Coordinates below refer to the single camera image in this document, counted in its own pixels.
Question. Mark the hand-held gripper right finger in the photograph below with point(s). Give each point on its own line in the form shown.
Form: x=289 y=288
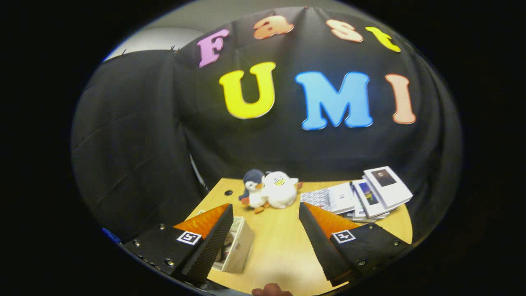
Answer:
x=320 y=242

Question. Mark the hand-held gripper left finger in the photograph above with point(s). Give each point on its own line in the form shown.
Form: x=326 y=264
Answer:
x=209 y=246

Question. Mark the beige fabric storage box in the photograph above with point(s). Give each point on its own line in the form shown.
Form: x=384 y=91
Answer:
x=242 y=246

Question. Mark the grey patterned book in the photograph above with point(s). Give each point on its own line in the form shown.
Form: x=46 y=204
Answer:
x=328 y=197

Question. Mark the dark grey book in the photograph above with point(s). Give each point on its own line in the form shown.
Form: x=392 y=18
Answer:
x=361 y=220

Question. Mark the white book with blue photo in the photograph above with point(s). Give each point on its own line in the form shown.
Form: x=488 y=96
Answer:
x=370 y=201

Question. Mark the white duck plush toy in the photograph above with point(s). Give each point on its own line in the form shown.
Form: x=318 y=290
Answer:
x=281 y=189

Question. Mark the penguin plush toy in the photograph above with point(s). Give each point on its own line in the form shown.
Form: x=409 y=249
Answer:
x=254 y=193

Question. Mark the white book with dark photo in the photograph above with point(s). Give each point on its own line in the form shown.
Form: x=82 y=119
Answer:
x=388 y=185

